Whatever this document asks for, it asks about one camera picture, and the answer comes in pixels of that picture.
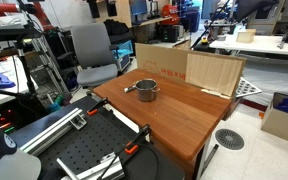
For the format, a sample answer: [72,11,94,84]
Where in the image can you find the black marker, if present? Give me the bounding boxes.
[124,86,136,93]

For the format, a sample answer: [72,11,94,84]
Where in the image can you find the red robot arm background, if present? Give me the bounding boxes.
[0,0,54,30]

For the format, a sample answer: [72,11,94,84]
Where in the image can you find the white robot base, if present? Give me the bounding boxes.
[0,131,41,180]

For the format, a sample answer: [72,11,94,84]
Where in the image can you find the silver steel pot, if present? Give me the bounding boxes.
[134,79,160,102]

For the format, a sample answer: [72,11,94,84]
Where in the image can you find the orange black clamp far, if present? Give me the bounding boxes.
[86,97,109,116]

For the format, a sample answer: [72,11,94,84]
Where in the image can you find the orange black clamp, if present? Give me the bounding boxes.
[86,97,109,116]
[96,124,152,180]

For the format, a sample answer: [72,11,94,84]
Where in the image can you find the grey office chair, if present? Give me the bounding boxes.
[71,23,118,87]

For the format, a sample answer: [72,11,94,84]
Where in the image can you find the orange black clamp near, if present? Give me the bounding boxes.
[96,124,152,180]

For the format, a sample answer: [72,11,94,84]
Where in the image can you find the black perforated breadboard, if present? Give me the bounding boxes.
[38,112,136,180]

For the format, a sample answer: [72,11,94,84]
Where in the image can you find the brown cardboard panel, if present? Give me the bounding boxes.
[135,43,246,99]

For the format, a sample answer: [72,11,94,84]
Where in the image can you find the round floor drain grate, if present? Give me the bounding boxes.
[215,129,244,150]

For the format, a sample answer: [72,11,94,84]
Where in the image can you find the white perforated tray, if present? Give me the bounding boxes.
[236,77,261,97]

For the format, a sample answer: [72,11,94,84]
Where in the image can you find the small wooden box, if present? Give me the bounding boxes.
[236,29,256,43]

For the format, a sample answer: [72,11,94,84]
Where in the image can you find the white table background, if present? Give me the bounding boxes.
[210,35,288,55]

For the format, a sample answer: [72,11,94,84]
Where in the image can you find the blue gloves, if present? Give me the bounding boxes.
[0,73,15,89]

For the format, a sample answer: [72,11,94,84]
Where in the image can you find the cardboard box on floor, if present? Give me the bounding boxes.
[261,92,288,141]

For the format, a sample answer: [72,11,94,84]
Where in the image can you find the aluminium extrusion rail far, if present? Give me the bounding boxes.
[20,108,87,156]

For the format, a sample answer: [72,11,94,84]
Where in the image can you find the aluminium extrusion rail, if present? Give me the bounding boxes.
[56,152,125,180]
[20,108,87,156]

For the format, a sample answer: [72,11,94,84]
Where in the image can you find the aluminium extrusion rail near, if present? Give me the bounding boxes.
[56,152,125,180]

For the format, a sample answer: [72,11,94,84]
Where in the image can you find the black camera on tripod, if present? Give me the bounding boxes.
[0,25,42,98]

